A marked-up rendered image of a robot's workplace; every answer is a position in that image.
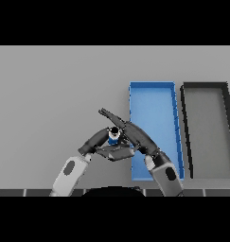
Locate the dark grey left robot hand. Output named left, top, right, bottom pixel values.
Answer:
left=77, top=127, right=136, bottom=163

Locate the blue pipe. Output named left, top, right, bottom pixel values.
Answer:
left=107, top=126, right=121, bottom=147

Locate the blue bin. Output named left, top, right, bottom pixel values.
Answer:
left=129, top=81, right=186, bottom=182

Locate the dark grey bin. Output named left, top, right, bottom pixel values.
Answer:
left=180, top=81, right=230, bottom=180

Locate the flat black arc shape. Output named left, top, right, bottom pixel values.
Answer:
left=80, top=185, right=147, bottom=198

